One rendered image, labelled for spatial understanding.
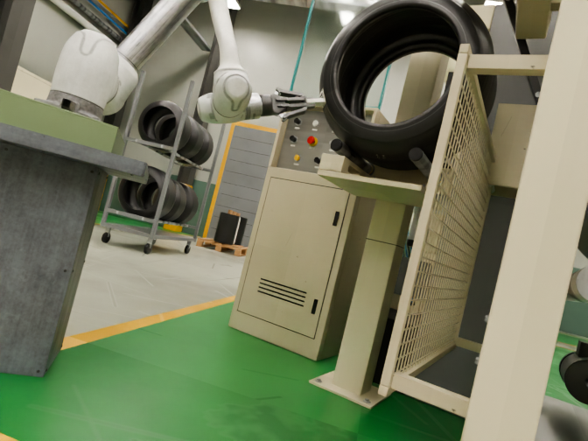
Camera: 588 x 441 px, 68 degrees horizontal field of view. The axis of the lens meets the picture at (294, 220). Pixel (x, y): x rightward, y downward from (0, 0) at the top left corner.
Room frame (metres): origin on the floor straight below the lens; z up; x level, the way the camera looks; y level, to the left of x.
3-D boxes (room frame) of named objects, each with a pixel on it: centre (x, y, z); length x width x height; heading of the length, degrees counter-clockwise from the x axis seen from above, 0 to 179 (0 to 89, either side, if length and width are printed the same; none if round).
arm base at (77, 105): (1.30, 0.73, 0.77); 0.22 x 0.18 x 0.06; 18
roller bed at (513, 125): (1.59, -0.73, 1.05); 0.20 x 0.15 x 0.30; 151
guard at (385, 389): (1.22, -0.46, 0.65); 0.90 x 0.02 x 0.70; 151
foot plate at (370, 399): (1.82, -0.40, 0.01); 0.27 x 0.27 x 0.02; 61
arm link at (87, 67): (1.33, 0.73, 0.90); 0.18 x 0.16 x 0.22; 14
